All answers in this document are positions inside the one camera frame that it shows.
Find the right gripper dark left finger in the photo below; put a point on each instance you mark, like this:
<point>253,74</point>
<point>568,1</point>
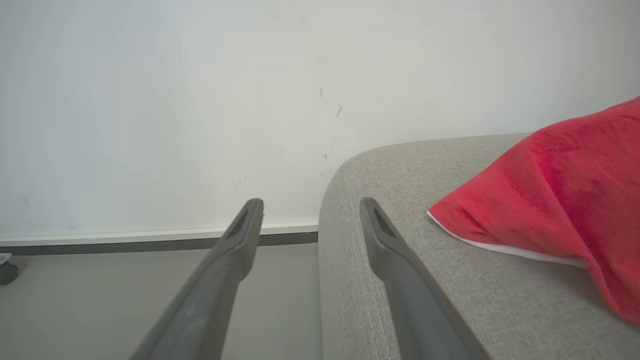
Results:
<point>210,295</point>

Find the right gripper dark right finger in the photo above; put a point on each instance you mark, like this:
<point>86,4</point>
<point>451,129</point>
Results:
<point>415,310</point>

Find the red white garment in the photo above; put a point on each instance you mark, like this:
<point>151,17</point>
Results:
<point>575,190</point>

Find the grey fabric sofa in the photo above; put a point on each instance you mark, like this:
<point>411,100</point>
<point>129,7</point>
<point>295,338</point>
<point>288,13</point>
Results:
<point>525,310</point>

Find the white and black baseboard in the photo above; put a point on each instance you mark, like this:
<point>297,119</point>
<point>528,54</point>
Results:
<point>125,240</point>

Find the black caster wheel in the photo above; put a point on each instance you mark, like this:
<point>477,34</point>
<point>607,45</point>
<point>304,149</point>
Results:
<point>7,274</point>

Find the grey metal frame leg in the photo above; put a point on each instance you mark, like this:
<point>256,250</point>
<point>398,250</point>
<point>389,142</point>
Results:
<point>4,257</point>

